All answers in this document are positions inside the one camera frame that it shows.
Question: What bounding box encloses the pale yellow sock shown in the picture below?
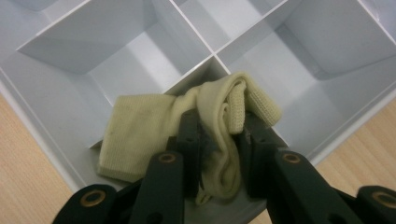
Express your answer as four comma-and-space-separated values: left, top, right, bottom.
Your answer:
96, 71, 283, 206

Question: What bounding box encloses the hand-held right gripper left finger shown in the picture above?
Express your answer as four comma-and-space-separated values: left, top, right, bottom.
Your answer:
167, 108, 204, 199

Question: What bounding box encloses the white divided storage box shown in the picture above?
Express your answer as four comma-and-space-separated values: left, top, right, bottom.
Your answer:
0, 0, 396, 224

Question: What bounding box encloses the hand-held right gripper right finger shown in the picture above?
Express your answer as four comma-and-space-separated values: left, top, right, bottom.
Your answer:
237, 112, 290, 199

